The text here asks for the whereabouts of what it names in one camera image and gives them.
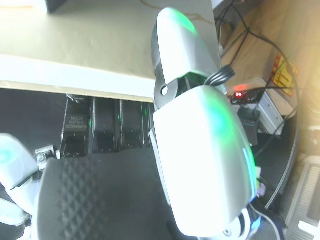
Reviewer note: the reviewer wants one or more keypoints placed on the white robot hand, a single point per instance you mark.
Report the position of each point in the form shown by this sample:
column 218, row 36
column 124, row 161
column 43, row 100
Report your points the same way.
column 200, row 150

